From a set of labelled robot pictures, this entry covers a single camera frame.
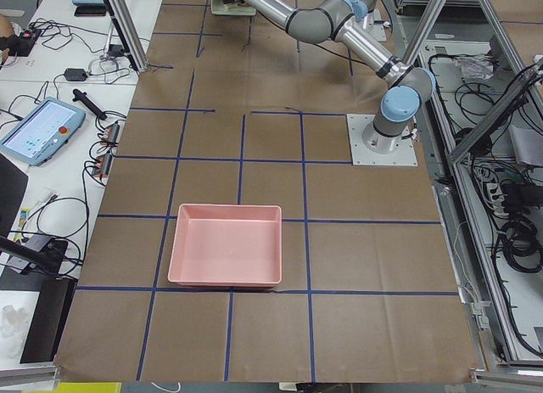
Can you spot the pale green plastic dustpan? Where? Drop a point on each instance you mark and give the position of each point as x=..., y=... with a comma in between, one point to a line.
x=231, y=8

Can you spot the aluminium frame post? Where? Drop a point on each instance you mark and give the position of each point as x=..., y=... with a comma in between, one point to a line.
x=127, y=32

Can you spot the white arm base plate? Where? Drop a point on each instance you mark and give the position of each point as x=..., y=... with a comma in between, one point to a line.
x=369, y=148

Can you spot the black power adapter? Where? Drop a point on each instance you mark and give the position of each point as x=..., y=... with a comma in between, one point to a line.
x=75, y=74

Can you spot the pink plastic bin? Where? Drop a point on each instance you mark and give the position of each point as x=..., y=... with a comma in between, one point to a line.
x=227, y=245

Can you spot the blue teach pendant tablet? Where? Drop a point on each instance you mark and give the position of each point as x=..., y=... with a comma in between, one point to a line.
x=36, y=138

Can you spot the black handle tool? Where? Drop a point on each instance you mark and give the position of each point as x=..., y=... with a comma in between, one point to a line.
x=82, y=97

